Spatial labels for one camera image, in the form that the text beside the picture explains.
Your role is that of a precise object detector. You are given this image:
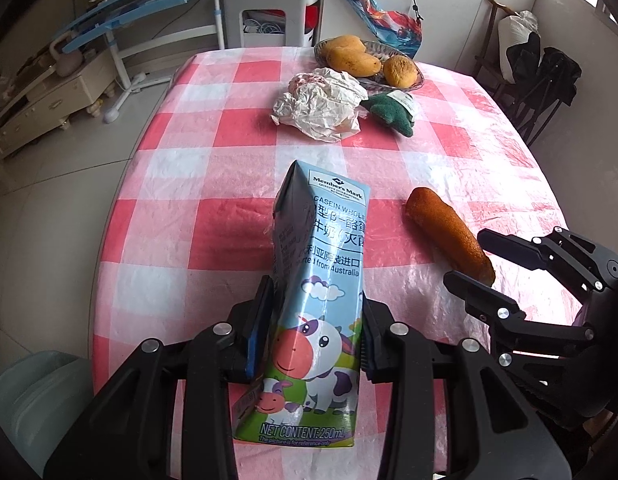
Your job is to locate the blue milk carton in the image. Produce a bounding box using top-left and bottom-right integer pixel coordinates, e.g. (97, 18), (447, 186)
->
(232, 160), (372, 448)

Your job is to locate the red white checked tablecloth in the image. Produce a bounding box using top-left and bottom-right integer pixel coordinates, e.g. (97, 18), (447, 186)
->
(91, 46), (584, 480)

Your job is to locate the white cables bundle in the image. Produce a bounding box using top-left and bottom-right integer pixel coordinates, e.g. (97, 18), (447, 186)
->
(243, 10), (290, 36)

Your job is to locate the wooden chair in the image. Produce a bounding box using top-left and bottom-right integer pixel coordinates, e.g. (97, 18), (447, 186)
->
(474, 0), (554, 146)

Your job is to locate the glass plate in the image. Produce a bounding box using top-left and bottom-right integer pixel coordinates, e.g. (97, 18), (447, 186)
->
(314, 39), (426, 92)

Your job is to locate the colourful printed bag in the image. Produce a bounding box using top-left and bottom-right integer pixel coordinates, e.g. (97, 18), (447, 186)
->
(319, 0), (424, 58)

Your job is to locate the white bag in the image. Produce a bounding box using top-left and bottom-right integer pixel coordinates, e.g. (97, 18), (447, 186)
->
(499, 10), (540, 83)

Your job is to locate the crumpled white paper wrapper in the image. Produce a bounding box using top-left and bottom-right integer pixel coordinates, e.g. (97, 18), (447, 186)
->
(271, 67), (370, 143)

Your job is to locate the black clothing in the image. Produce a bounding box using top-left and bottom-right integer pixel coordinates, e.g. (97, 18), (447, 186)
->
(506, 32), (582, 106)

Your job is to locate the white cabinet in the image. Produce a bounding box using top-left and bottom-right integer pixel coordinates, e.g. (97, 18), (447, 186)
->
(319, 0), (540, 76)

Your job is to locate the blue study desk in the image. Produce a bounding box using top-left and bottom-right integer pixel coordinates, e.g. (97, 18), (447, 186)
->
(61, 0), (250, 123)

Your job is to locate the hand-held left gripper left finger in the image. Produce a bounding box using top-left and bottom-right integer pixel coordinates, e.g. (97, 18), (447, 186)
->
(43, 276), (274, 480)

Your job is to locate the pink kettlebell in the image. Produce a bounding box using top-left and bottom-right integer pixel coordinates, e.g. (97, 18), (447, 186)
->
(50, 37), (84, 78)

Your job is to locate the green cloth toy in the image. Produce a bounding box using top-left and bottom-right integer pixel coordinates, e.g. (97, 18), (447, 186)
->
(361, 91), (418, 137)

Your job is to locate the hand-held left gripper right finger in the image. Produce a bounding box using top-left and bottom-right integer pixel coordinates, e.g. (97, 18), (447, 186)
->
(360, 287), (572, 480)

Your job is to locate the yellow mango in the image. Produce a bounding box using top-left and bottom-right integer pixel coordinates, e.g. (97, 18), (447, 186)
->
(321, 35), (367, 67)
(383, 56), (416, 87)
(339, 50), (382, 77)

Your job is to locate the cream low cabinet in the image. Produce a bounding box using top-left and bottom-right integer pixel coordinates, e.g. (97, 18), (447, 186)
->
(0, 52), (117, 161)

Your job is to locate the pale green seat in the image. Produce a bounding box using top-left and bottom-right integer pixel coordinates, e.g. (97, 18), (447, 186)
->
(0, 350), (94, 476)

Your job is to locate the orange bread roll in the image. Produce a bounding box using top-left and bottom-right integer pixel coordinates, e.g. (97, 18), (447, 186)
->
(406, 187), (496, 287)

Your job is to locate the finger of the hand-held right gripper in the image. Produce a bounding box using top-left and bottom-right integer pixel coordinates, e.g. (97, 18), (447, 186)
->
(443, 270), (597, 357)
(477, 226), (618, 296)

